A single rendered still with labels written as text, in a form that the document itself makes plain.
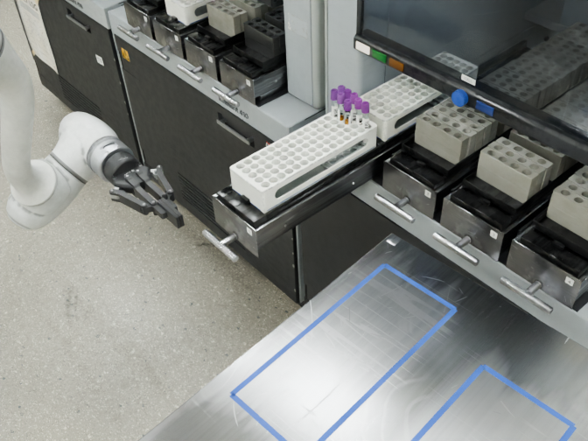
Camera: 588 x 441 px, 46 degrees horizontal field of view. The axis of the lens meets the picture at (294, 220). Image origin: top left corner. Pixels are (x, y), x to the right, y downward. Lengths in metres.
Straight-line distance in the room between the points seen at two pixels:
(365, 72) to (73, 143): 0.65
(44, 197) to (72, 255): 0.94
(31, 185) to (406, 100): 0.79
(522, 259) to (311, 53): 0.66
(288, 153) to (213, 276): 1.03
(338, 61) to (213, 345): 0.97
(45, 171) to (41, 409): 0.79
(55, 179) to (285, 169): 0.53
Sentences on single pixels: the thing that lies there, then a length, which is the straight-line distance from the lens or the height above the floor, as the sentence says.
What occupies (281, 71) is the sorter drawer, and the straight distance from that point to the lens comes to 1.69.
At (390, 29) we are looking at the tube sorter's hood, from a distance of 1.34.
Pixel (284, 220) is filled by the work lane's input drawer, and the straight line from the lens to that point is 1.27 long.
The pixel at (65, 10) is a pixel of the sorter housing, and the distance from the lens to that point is 2.56.
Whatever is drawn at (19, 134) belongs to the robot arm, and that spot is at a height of 0.92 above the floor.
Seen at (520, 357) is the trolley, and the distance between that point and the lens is 1.06.
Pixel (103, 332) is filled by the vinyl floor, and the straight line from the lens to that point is 2.20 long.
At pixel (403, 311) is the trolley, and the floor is 0.82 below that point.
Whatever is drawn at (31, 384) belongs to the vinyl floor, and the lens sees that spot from 2.16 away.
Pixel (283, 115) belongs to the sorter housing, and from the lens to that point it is 1.64.
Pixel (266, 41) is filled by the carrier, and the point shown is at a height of 0.86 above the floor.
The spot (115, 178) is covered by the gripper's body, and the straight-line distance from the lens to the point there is 1.48.
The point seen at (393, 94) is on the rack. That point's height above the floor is 0.86.
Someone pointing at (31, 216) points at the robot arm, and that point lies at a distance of 1.59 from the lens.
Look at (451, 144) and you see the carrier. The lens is 1.34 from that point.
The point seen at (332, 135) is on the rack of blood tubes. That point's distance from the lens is 1.35.
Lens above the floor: 1.65
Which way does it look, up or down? 43 degrees down
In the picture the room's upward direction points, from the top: 3 degrees counter-clockwise
